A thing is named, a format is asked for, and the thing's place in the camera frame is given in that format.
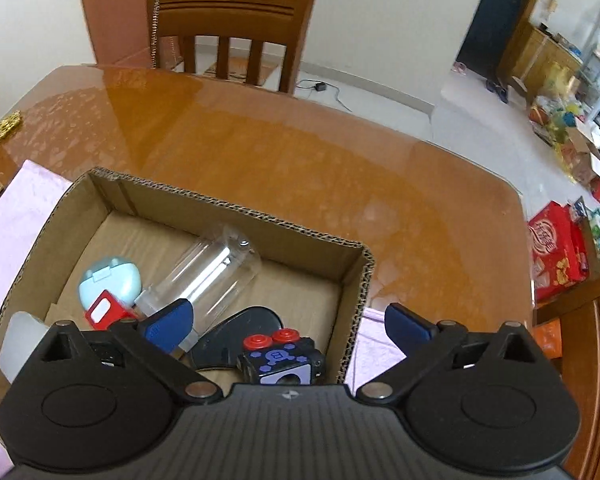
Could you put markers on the red toy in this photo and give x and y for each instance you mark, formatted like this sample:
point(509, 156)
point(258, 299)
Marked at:
point(107, 310)

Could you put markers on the red printed box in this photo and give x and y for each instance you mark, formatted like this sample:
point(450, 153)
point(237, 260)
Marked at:
point(555, 250)

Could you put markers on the white bottle with green label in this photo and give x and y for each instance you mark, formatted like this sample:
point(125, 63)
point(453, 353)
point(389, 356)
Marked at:
point(22, 347)

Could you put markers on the wooden chair with grooved back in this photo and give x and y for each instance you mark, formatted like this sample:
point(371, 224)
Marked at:
point(587, 360)

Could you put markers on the brown wooden door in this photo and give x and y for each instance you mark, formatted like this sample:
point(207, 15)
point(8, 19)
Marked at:
point(120, 10)

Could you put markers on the wooden cabinet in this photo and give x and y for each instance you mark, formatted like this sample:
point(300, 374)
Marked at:
point(535, 60)

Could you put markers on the brown cardboard box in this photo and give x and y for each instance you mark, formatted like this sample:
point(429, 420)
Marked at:
point(145, 230)

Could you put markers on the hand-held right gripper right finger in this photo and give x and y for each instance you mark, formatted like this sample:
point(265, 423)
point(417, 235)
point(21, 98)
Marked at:
point(404, 327)

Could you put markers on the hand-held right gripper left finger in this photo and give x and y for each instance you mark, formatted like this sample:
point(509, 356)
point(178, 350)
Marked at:
point(172, 322)

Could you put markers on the pink slippers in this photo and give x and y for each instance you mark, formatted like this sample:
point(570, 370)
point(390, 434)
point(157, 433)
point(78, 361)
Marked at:
point(459, 67)

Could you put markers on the pink cloth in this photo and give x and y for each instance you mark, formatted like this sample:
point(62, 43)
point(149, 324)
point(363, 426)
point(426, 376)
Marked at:
point(22, 200)

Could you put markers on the clear plastic jar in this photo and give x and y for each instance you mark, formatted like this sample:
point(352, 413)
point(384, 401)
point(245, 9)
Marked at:
point(210, 272)

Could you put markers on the black oval object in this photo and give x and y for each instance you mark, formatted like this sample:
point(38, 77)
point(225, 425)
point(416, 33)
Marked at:
point(235, 332)

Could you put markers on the open cardboard carton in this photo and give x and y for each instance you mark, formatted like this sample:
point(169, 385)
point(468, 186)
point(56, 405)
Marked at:
point(592, 155)

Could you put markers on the dark doorway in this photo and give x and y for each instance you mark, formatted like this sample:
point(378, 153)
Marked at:
point(495, 15)

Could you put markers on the dark slippers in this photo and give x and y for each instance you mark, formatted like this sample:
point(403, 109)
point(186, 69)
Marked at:
point(497, 89)

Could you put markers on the light blue oval case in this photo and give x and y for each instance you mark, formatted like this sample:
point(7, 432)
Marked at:
point(107, 280)

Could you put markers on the pile of yellow bags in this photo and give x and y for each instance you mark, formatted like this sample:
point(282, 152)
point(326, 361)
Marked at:
point(560, 115)

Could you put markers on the wooden chair with slatted back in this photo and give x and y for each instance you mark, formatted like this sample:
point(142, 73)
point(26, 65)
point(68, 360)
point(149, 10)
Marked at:
point(230, 15)

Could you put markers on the gold ornament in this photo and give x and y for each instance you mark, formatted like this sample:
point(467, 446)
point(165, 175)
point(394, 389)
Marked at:
point(7, 125)

